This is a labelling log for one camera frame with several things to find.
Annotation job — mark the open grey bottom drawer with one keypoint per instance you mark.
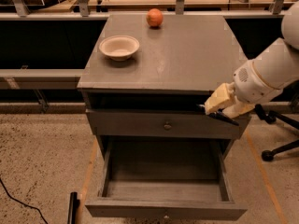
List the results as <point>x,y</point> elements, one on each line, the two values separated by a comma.
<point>179,179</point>

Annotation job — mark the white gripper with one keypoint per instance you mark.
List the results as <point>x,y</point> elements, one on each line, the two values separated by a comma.
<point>247,85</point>

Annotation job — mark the white paper bowl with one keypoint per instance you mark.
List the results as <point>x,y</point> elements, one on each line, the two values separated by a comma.
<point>119,47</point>

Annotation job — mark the orange fruit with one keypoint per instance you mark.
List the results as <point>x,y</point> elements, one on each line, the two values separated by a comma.
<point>154,17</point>

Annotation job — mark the closed grey middle drawer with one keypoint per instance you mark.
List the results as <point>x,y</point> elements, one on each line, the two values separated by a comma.
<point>192,125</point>

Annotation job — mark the black bar on floor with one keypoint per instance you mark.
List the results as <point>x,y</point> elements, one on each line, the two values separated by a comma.
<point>72,209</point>

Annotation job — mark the grey wooden drawer cabinet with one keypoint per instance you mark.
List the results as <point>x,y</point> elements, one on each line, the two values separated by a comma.
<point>175,68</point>

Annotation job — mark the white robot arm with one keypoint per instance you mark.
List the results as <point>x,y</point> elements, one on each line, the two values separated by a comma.
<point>279,63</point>

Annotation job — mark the grey metal railing frame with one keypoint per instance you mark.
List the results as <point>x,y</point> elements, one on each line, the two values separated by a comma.
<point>46,44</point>

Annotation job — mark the dark blue rxbar wrapper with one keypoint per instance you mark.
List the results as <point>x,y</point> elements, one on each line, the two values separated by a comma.
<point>218,115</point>

